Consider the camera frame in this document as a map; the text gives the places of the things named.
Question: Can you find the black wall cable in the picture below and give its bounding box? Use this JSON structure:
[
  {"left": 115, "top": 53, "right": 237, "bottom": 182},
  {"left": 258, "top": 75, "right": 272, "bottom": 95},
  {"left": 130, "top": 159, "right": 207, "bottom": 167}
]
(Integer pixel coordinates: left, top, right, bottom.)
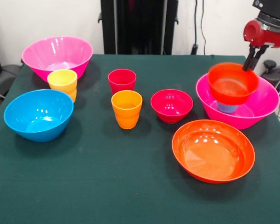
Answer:
[{"left": 191, "top": 0, "right": 206, "bottom": 56}]

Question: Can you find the orange plastic cup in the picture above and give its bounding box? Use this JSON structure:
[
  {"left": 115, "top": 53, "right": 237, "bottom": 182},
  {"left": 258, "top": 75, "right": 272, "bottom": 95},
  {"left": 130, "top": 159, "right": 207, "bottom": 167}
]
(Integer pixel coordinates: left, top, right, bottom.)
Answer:
[{"left": 111, "top": 90, "right": 143, "bottom": 130}]

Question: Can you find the large orange plastic bowl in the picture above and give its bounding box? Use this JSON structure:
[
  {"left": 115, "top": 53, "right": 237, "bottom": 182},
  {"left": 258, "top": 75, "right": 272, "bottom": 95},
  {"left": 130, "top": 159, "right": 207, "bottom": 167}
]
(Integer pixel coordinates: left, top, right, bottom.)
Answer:
[{"left": 172, "top": 119, "right": 256, "bottom": 184}]

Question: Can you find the small red plastic bowl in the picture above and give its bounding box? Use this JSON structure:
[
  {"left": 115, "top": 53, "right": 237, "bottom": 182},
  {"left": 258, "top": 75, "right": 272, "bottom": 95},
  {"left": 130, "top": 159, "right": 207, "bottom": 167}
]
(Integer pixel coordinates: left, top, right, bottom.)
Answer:
[{"left": 150, "top": 89, "right": 194, "bottom": 124}]

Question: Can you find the dark green tablecloth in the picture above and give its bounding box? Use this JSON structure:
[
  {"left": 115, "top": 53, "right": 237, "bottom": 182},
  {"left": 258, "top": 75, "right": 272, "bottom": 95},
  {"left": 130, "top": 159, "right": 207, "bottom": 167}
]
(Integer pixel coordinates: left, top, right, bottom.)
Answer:
[{"left": 0, "top": 54, "right": 280, "bottom": 224}]

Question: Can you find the blue plastic bowl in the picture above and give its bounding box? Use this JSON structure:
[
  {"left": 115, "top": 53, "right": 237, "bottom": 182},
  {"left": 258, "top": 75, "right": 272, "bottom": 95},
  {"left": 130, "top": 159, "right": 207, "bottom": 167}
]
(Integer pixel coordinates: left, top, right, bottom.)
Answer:
[{"left": 3, "top": 89, "right": 74, "bottom": 143}]

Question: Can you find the yellow plastic cup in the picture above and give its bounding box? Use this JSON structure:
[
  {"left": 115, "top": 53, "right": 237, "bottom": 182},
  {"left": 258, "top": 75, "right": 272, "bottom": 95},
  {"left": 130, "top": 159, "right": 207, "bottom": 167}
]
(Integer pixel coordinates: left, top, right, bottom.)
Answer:
[{"left": 47, "top": 69, "right": 78, "bottom": 103}]

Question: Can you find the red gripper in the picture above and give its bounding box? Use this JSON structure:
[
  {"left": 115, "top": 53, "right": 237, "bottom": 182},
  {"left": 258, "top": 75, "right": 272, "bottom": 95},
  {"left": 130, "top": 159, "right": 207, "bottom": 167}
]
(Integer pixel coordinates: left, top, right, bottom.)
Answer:
[{"left": 242, "top": 20, "right": 280, "bottom": 71}]

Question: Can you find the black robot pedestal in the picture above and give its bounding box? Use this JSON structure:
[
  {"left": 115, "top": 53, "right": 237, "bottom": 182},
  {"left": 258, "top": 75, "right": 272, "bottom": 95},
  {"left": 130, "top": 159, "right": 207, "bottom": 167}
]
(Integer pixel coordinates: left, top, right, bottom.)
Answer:
[{"left": 98, "top": 0, "right": 179, "bottom": 56}]

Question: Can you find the blue plastic cup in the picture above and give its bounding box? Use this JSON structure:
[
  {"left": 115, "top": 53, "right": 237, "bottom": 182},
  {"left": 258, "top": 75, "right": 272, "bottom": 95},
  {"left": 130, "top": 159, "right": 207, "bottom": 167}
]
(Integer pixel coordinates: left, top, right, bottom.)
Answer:
[{"left": 216, "top": 100, "right": 238, "bottom": 114}]

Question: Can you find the large pink plastic bowl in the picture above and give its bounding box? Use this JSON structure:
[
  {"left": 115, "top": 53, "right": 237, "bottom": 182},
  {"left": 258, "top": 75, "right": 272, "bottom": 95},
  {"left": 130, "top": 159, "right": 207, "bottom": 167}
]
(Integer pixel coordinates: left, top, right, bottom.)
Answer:
[
  {"left": 196, "top": 73, "right": 280, "bottom": 130},
  {"left": 21, "top": 36, "right": 94, "bottom": 83}
]

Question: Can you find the small orange plastic bowl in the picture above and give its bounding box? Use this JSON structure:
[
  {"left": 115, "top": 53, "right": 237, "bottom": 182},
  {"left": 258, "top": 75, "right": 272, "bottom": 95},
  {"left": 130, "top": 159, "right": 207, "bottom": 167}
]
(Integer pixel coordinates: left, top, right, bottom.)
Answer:
[{"left": 208, "top": 62, "right": 259, "bottom": 105}]

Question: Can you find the red plastic cup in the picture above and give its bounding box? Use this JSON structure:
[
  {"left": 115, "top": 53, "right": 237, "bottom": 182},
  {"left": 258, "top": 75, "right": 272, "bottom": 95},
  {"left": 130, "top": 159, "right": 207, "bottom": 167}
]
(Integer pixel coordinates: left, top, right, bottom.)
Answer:
[{"left": 108, "top": 69, "right": 137, "bottom": 95}]

